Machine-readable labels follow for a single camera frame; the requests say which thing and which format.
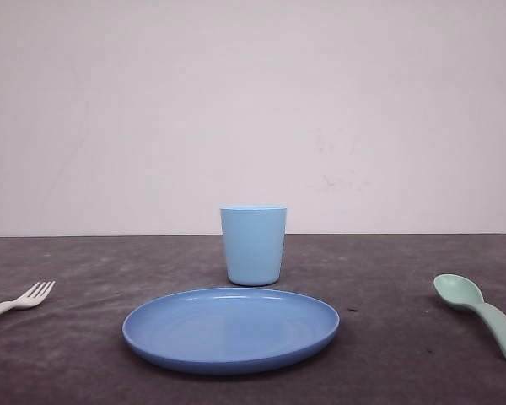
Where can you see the blue plastic plate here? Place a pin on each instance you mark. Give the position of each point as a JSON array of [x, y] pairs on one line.
[[230, 331]]

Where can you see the white plastic fork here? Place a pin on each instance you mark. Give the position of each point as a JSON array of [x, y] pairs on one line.
[[34, 296]]

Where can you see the mint green plastic spoon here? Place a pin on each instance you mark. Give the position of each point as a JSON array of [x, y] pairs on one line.
[[461, 293]]

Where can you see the light blue plastic cup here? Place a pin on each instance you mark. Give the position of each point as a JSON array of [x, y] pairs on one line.
[[253, 238]]

